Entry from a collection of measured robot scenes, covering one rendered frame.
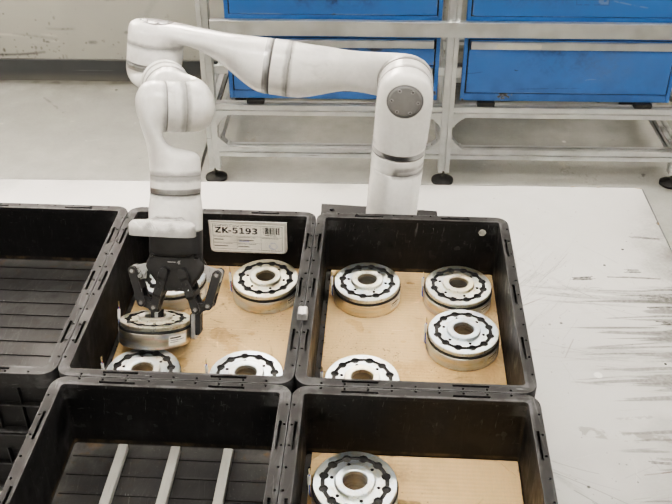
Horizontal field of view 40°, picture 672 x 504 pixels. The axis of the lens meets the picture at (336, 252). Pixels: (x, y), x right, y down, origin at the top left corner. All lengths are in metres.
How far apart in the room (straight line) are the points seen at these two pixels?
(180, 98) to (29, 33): 3.09
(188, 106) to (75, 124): 2.69
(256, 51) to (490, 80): 1.81
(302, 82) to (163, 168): 0.35
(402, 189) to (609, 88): 1.83
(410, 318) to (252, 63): 0.48
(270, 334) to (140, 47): 0.52
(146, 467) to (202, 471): 0.07
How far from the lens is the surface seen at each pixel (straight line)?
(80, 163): 3.64
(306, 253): 1.37
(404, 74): 1.51
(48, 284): 1.55
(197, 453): 1.22
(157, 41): 1.55
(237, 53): 1.53
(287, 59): 1.53
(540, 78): 3.28
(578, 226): 1.91
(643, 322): 1.69
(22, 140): 3.88
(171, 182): 1.27
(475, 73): 3.24
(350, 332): 1.38
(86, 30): 4.25
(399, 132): 1.54
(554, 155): 3.41
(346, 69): 1.56
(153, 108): 1.26
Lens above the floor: 1.71
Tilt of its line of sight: 35 degrees down
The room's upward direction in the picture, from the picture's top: straight up
